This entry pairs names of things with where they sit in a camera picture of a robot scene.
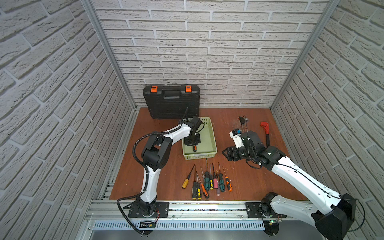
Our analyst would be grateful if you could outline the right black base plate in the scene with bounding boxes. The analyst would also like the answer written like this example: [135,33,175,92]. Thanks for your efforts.
[245,202,287,219]

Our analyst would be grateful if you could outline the aluminium rail frame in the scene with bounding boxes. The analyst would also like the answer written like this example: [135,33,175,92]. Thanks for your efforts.
[80,199,334,232]

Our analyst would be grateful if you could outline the yellow handled screwdriver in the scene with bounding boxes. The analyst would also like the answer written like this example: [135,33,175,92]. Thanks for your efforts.
[182,165,196,189]

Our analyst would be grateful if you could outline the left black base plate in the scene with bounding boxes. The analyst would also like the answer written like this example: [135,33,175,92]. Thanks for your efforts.
[128,202,170,218]

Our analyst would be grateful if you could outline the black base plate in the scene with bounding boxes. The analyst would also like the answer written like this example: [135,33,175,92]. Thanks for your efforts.
[128,202,170,218]
[245,202,287,219]

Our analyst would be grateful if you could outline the orange black curved screwdriver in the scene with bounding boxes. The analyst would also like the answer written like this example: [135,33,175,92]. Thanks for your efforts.
[223,167,233,192]

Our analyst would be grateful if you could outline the red pipe wrench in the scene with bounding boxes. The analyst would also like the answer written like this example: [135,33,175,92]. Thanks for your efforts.
[260,122,270,147]

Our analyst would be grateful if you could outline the small black metal part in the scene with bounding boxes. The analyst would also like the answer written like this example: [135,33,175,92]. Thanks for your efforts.
[239,116,248,125]

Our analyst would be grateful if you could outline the black yellow dotted screwdriver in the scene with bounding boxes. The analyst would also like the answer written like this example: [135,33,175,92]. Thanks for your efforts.
[209,164,214,190]

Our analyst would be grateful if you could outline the pink handled screwdriver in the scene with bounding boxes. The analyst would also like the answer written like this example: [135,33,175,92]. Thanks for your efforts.
[212,164,218,189]

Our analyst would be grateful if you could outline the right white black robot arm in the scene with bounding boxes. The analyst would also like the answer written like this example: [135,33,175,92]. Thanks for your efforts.
[223,129,356,240]

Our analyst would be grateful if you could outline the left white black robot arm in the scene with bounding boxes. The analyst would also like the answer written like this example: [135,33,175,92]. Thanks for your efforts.
[117,112,203,217]

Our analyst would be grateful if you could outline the black plastic tool case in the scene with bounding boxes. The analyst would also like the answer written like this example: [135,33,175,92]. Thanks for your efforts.
[143,85,200,120]

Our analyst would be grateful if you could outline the black yellow striped screwdriver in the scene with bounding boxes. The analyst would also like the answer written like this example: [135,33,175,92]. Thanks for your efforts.
[192,173,198,200]

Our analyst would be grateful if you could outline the clear handled screwdriver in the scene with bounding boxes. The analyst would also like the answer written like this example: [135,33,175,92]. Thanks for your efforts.
[215,171,221,196]

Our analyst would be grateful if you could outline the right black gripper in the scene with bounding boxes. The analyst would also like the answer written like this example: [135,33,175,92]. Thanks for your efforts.
[222,145,256,162]

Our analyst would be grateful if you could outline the green black large screwdriver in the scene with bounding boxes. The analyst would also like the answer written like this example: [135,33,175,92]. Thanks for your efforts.
[204,159,210,191]

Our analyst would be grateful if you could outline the orange slim screwdriver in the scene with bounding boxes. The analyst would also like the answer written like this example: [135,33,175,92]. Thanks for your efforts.
[198,177,209,199]

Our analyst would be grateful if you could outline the light green plastic bin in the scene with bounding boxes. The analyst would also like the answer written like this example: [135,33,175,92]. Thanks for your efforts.
[182,117,217,160]

